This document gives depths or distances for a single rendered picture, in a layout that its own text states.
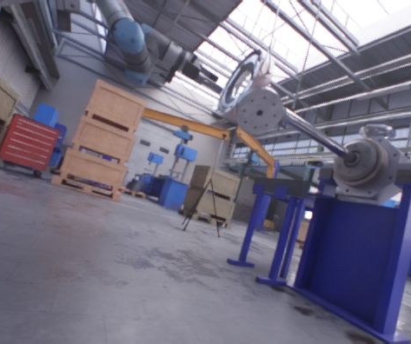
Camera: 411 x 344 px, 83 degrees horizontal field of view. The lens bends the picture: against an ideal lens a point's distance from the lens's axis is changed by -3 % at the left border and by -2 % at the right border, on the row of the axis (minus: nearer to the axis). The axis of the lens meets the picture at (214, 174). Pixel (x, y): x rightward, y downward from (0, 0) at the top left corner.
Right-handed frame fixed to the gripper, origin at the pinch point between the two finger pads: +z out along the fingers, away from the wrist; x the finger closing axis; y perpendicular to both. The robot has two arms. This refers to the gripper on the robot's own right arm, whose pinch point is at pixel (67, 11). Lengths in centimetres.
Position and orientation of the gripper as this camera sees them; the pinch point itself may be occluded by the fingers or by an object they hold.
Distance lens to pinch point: 63.4
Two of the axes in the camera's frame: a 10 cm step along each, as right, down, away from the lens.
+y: -8.0, 0.9, -5.9
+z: -0.6, 9.7, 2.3
